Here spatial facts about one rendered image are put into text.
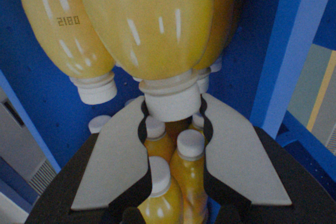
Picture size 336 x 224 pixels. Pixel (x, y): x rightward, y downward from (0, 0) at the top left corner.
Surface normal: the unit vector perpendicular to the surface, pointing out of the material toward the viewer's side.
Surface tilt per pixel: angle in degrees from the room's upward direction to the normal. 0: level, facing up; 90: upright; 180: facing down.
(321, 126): 0
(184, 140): 90
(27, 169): 90
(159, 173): 91
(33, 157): 90
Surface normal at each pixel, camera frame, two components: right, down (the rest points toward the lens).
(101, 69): 0.65, 0.67
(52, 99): 1.00, 0.00
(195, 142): -0.04, -0.86
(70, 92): 0.94, 0.13
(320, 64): 0.00, 0.52
